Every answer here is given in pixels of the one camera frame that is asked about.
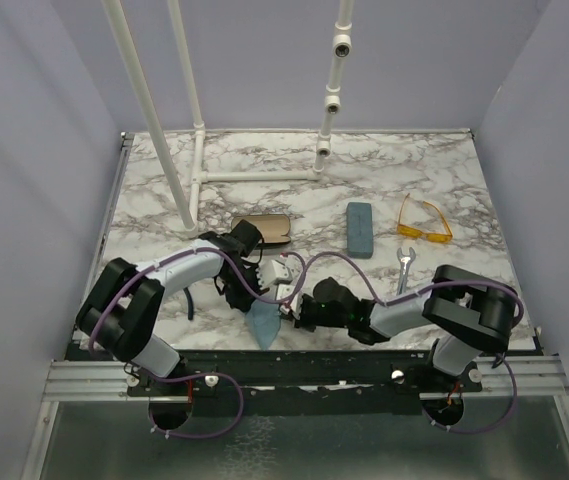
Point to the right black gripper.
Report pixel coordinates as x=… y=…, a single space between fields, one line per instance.
x=302 y=322

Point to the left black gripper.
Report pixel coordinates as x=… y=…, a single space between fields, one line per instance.
x=242 y=301

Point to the blue cloth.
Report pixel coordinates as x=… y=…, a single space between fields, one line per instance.
x=263 y=322

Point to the black cylinder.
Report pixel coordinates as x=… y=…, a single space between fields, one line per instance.
x=275 y=228

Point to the blue-grey glasses case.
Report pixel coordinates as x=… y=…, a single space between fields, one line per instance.
x=360 y=235

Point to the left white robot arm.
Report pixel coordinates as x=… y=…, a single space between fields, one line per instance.
x=120 y=312

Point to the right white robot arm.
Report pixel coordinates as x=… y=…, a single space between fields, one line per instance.
x=476 y=313

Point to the orange sunglasses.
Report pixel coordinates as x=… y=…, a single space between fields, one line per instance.
x=412 y=232

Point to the silver wrench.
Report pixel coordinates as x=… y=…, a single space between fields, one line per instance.
x=405 y=261

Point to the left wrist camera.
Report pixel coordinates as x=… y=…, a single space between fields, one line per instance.
x=273 y=272

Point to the blue-handled pliers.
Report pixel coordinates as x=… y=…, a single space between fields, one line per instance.
x=190 y=304

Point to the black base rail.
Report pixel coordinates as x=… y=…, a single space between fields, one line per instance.
x=218 y=384

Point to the white PVC pipe frame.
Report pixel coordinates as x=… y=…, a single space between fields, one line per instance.
x=188 y=203

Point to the aluminium extrusion rail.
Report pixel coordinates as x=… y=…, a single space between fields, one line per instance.
x=85 y=381

